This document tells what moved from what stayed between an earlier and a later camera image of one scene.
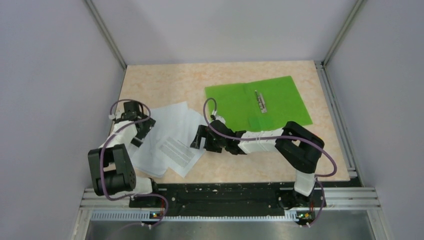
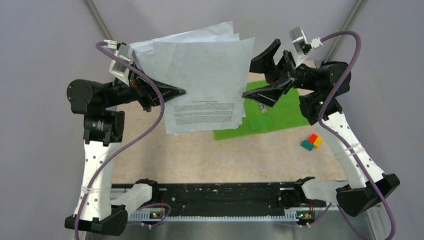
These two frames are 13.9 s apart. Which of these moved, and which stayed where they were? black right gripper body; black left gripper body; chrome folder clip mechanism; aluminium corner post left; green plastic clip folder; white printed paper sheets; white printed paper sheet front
Moved: black left gripper body; white printed paper sheet front; black right gripper body; white printed paper sheets
Stayed: green plastic clip folder; chrome folder clip mechanism; aluminium corner post left
